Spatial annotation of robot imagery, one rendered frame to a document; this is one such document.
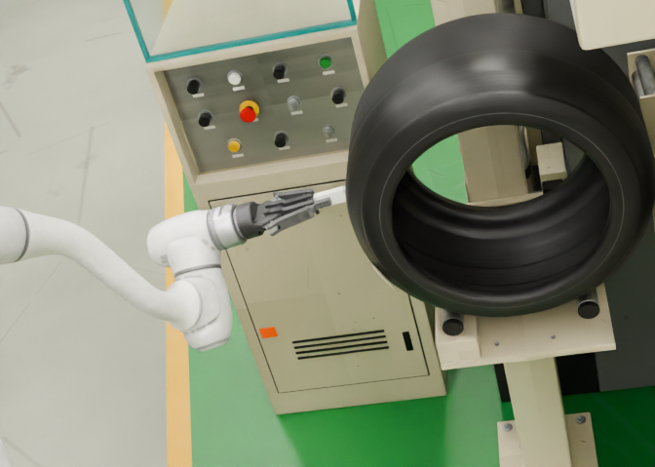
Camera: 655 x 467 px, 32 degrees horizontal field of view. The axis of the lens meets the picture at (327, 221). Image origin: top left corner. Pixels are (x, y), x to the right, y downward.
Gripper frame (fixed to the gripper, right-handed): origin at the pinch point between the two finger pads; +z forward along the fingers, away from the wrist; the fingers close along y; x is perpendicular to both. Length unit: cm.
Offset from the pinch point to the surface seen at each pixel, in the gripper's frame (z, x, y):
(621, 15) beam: 64, -39, -35
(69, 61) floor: -213, 91, 342
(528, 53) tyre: 47, -20, -3
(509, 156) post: 33.1, 19.6, 26.8
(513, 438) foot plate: 5, 122, 40
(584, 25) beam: 58, -39, -35
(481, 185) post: 25.0, 25.3, 26.8
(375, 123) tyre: 16.5, -17.9, -7.5
